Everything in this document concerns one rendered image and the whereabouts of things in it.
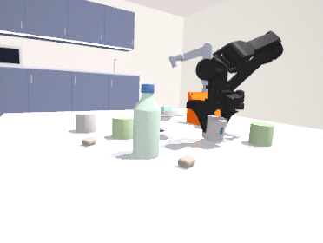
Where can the white cylinder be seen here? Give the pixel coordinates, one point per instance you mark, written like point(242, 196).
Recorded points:
point(85, 122)

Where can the small beige pebble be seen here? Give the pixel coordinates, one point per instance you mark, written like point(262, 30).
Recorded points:
point(89, 141)
point(186, 161)

